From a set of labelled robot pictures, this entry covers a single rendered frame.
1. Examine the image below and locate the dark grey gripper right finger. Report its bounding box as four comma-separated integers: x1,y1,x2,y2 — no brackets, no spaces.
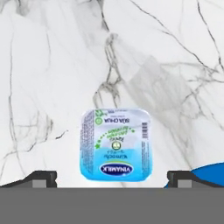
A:
166,170,224,189

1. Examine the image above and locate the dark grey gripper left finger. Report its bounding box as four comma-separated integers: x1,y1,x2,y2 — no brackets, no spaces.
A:
0,170,58,189

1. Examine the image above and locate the blue plate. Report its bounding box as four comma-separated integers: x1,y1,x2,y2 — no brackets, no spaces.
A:
164,162,224,189

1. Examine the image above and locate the blue and white yogurt container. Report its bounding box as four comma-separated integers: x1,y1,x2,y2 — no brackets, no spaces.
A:
79,108,153,183

